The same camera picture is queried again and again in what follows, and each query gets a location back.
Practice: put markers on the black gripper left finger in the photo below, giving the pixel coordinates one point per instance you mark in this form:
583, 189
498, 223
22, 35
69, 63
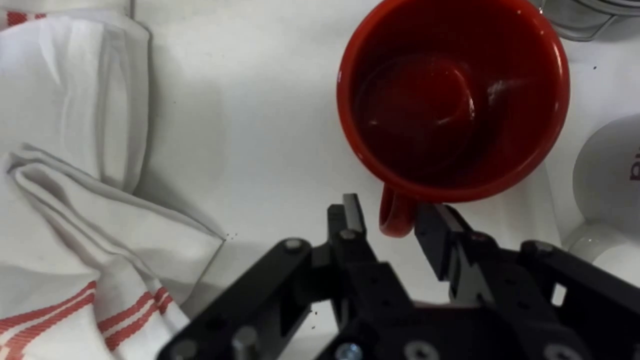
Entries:
347, 252

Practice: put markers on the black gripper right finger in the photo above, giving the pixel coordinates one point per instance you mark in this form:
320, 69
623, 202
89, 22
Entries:
466, 260

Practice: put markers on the white round table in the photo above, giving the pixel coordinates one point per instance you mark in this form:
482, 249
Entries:
252, 121

